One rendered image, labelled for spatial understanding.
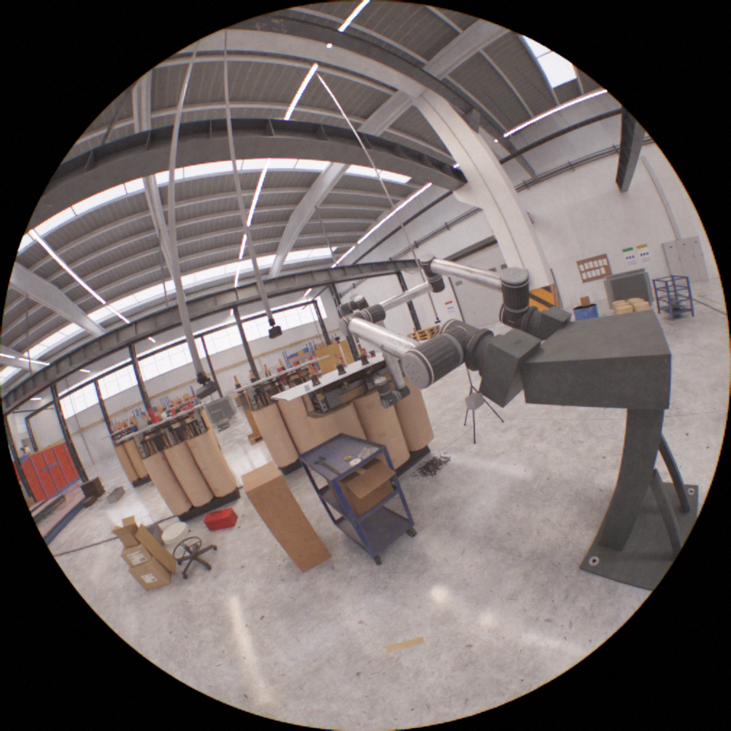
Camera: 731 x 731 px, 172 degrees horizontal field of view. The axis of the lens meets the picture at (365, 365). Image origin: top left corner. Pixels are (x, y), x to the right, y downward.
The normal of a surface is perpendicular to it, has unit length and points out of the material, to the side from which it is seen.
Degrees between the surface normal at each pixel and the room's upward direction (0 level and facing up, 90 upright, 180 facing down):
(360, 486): 26
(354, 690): 0
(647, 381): 90
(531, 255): 90
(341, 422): 90
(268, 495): 90
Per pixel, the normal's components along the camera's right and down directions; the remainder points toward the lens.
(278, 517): 0.54, -0.09
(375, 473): -0.06, -0.88
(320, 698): -0.33, -0.94
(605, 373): -0.85, 0.34
